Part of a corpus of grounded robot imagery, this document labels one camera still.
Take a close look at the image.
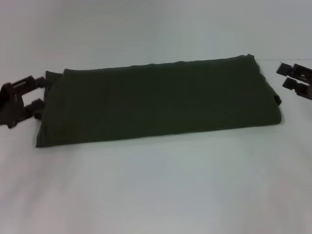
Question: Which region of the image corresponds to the dark green FREE t-shirt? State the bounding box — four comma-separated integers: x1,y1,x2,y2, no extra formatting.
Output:
35,53,283,149

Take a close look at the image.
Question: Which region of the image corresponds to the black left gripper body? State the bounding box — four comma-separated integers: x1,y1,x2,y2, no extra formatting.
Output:
0,82,26,129

